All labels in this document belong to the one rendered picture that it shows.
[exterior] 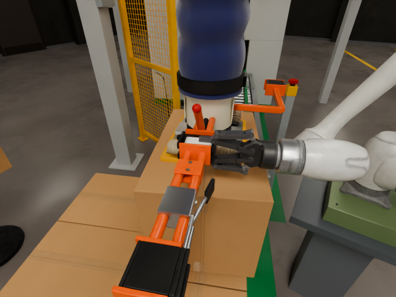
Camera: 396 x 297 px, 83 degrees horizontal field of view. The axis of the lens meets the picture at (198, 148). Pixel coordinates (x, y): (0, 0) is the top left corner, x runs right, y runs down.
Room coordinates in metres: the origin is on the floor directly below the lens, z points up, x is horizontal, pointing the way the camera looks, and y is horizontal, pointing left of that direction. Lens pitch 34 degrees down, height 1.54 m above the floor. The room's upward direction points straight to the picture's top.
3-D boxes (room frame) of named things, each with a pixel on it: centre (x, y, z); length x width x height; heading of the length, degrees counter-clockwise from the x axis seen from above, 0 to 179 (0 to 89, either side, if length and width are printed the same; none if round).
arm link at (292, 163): (0.47, -0.23, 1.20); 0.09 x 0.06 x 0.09; 171
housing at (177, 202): (0.30, 0.04, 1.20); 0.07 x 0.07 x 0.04; 80
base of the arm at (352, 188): (0.74, -0.75, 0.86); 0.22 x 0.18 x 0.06; 144
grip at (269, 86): (1.01, -0.35, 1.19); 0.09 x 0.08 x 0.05; 80
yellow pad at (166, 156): (0.77, 0.05, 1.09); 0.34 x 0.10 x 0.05; 170
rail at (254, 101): (2.23, -0.61, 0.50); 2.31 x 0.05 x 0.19; 171
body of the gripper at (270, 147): (0.48, -0.16, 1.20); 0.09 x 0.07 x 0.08; 81
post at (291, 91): (1.61, -0.69, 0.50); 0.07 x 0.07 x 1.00; 81
